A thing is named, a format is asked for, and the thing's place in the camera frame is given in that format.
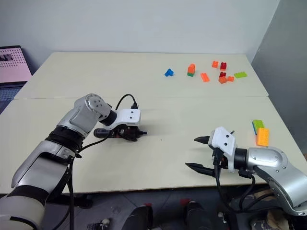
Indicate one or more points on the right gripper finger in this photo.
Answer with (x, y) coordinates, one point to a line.
(202, 170)
(203, 140)

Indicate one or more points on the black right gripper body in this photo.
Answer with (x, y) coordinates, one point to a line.
(224, 163)

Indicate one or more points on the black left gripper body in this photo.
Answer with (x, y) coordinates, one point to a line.
(118, 131)

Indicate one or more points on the black electric screwdriver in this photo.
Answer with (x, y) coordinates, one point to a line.
(102, 132)

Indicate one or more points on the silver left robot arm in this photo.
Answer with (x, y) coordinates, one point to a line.
(79, 117)

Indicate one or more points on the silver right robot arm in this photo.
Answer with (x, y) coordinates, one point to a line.
(271, 163)

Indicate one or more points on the dark rounded shape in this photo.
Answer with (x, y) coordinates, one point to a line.
(196, 215)

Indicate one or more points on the large orange toy brick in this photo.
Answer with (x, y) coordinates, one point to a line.
(262, 136)

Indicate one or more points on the green and blue brick stack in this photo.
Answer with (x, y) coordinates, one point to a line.
(258, 124)

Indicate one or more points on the flat orange toy brick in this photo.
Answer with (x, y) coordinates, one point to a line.
(205, 77)

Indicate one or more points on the red and orange brick stack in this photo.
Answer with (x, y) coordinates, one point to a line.
(222, 78)

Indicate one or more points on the blue toy brick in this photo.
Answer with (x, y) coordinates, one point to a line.
(169, 72)

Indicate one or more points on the small orange toy brick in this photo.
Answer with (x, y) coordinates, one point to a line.
(215, 64)
(230, 78)

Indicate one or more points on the orange and green brick stack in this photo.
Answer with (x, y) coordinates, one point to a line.
(191, 69)

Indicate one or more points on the camouflage fabric bundle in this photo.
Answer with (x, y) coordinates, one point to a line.
(266, 221)

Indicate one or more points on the flat green toy brick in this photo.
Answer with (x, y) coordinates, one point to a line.
(240, 74)

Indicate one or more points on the red toy brick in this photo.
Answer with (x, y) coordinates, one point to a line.
(223, 66)

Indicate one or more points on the small grey floor object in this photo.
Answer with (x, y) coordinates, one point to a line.
(99, 225)

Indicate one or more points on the laptop with pink screen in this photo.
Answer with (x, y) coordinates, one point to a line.
(12, 64)

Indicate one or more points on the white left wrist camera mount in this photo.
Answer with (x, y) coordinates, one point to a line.
(128, 116)

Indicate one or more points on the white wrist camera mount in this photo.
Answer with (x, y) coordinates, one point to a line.
(223, 141)
(128, 116)

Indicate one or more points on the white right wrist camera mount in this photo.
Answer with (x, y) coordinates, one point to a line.
(223, 141)

